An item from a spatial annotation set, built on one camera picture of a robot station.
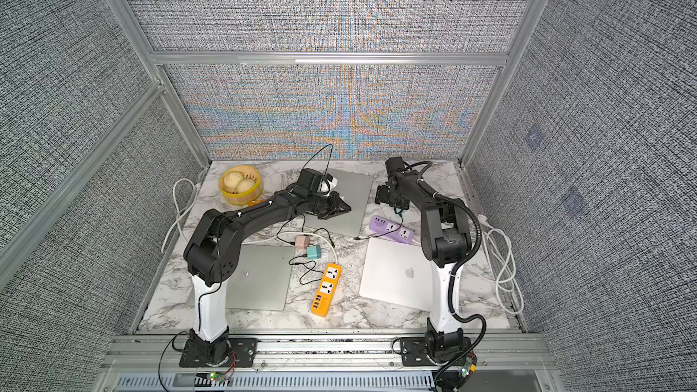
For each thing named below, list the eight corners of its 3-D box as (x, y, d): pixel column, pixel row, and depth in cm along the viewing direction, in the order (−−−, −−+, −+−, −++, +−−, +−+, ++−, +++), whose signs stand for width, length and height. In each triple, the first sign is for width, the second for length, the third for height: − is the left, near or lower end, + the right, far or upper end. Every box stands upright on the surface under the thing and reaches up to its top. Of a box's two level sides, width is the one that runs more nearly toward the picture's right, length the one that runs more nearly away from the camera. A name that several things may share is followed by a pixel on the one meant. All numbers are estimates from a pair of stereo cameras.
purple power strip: (366, 229, 100) (367, 225, 98) (372, 217, 103) (372, 213, 101) (411, 245, 95) (412, 242, 94) (415, 232, 99) (416, 229, 97)
